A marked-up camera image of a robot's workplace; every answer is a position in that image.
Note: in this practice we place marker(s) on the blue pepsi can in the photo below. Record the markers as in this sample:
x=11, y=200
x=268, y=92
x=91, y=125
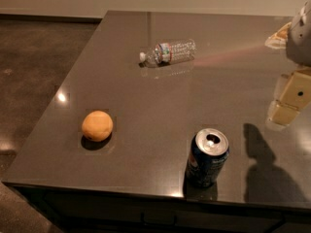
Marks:
x=209, y=151

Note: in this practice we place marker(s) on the orange fruit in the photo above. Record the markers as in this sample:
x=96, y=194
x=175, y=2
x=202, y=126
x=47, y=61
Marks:
x=97, y=126

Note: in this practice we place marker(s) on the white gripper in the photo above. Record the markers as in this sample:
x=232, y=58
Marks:
x=299, y=41

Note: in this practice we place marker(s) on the black drawer handle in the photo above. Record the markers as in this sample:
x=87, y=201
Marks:
x=158, y=219

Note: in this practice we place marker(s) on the clear plastic water bottle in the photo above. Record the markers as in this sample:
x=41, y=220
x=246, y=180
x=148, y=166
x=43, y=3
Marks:
x=169, y=53

